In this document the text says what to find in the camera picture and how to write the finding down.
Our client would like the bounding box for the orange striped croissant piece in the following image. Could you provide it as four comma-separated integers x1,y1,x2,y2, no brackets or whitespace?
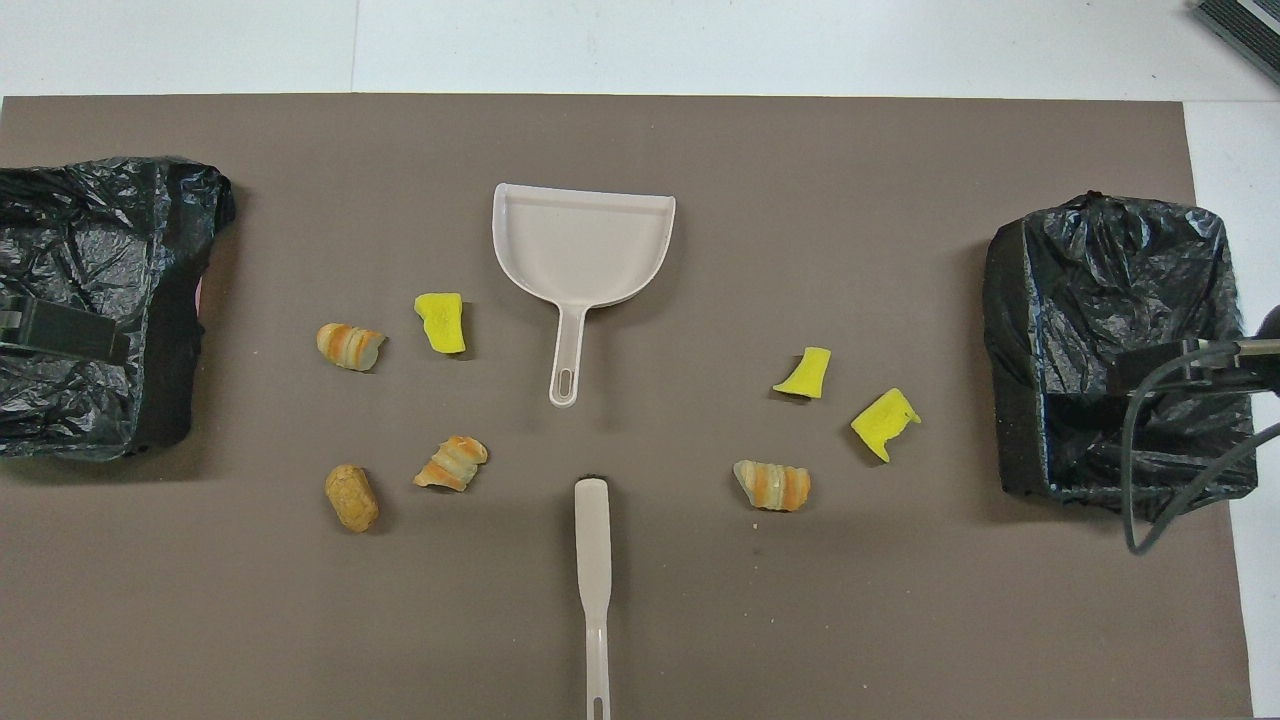
316,322,387,373
732,459,812,513

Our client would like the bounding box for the brown bread roll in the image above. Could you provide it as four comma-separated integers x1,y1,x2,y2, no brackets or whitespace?
324,464,381,533

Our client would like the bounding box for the yellow sponge with green back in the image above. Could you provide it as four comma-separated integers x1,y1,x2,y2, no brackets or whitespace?
414,292,467,355

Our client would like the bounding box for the pale striped croissant piece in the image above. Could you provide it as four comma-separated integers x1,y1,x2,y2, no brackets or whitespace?
413,435,489,493

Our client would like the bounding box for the beige plastic dustpan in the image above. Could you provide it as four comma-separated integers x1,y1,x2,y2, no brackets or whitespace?
492,182,677,409

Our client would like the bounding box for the beige brush with black bristles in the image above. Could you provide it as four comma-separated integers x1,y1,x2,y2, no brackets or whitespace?
574,474,613,720

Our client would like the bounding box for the black bag lined bin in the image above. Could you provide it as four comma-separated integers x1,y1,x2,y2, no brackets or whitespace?
0,155,237,463
982,190,1259,525

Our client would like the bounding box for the notched yellow sponge scrap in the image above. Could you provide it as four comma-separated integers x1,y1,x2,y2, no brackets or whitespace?
850,387,923,463

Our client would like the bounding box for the dark ribbed panel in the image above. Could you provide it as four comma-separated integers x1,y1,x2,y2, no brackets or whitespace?
1193,0,1280,85

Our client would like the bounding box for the brown table mat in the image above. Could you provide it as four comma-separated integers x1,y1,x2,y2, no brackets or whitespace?
0,94,1253,720

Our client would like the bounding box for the small yellow sponge scrap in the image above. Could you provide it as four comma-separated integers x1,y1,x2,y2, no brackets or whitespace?
772,346,833,400

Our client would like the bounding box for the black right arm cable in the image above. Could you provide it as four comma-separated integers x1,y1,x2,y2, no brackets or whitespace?
1120,338,1280,554

